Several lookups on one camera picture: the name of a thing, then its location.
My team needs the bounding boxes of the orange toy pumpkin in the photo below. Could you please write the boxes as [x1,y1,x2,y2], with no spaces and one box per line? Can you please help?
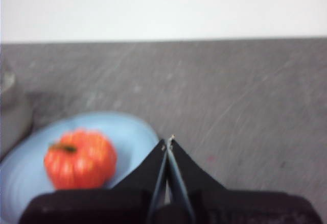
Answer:
[43,128,118,190]

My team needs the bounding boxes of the pale green electric steamer pot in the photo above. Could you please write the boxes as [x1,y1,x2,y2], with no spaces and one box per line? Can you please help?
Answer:
[0,63,34,161]

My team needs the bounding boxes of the blue plate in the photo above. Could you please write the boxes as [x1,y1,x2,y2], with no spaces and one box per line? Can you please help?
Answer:
[0,111,160,224]

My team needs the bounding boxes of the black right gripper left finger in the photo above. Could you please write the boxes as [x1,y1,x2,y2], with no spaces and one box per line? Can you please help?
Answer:
[19,138,169,224]

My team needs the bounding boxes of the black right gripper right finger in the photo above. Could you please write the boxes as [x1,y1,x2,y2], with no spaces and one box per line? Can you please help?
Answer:
[163,134,320,224]

